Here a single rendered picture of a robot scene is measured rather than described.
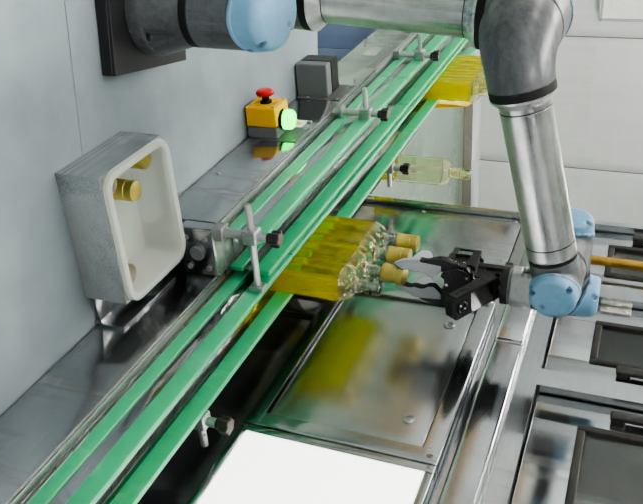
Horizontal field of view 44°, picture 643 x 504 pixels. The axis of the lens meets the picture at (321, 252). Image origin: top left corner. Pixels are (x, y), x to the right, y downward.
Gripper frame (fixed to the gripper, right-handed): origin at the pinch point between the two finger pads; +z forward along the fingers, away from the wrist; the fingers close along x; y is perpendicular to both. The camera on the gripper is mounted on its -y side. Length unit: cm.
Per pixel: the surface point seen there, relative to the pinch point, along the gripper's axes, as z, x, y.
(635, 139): -32, -198, 581
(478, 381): -17.0, -14.9, -8.2
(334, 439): 1.3, -12.0, -33.1
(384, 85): 24, 14, 66
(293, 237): 20.4, 6.5, -2.2
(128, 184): 35, 28, -29
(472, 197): 109, -270, 580
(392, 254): 3.1, 1.3, 5.1
